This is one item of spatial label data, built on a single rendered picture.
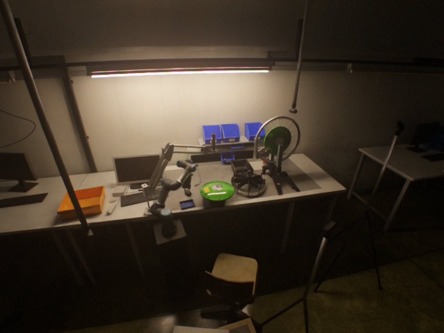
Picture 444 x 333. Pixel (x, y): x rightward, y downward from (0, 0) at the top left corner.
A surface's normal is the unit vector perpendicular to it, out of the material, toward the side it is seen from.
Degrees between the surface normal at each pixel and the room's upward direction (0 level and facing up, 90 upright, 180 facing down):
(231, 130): 90
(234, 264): 0
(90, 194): 86
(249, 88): 90
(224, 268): 0
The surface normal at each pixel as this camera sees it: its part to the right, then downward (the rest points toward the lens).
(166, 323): 0.00, -0.88
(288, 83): 0.20, 0.47
